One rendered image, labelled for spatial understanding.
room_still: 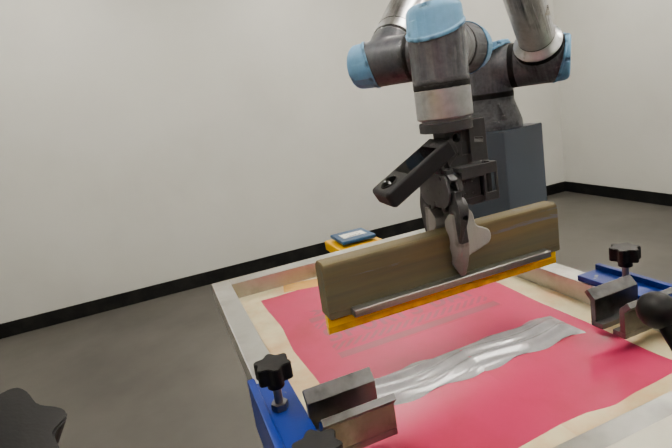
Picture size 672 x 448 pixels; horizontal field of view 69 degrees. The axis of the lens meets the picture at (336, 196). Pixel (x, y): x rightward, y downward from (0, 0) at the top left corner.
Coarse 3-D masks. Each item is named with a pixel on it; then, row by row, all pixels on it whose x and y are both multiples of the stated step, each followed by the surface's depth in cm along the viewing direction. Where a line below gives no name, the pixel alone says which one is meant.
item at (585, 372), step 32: (480, 288) 93; (480, 320) 81; (512, 320) 79; (576, 320) 76; (544, 352) 69; (576, 352) 68; (608, 352) 67; (640, 352) 66; (512, 384) 63; (544, 384) 62; (576, 384) 61; (608, 384) 60; (640, 384) 59; (576, 416) 56
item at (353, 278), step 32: (480, 224) 70; (512, 224) 72; (544, 224) 74; (352, 256) 63; (384, 256) 65; (416, 256) 66; (448, 256) 68; (480, 256) 70; (512, 256) 72; (320, 288) 64; (352, 288) 63; (384, 288) 65
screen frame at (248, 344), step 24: (384, 240) 121; (288, 264) 114; (312, 264) 113; (552, 264) 91; (216, 288) 105; (240, 288) 107; (264, 288) 109; (552, 288) 88; (576, 288) 83; (240, 312) 90; (240, 336) 81; (240, 360) 79; (648, 408) 50; (600, 432) 48; (624, 432) 47
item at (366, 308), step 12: (540, 252) 73; (492, 264) 71; (504, 264) 70; (516, 264) 71; (456, 276) 69; (468, 276) 68; (480, 276) 69; (420, 288) 66; (432, 288) 66; (444, 288) 67; (384, 300) 64; (396, 300) 64; (408, 300) 65; (360, 312) 63; (372, 312) 64
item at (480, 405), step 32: (288, 320) 92; (320, 352) 79; (384, 352) 76; (416, 352) 74; (448, 384) 65; (480, 384) 64; (416, 416) 60; (448, 416) 59; (480, 416) 58; (512, 416) 57; (544, 416) 56
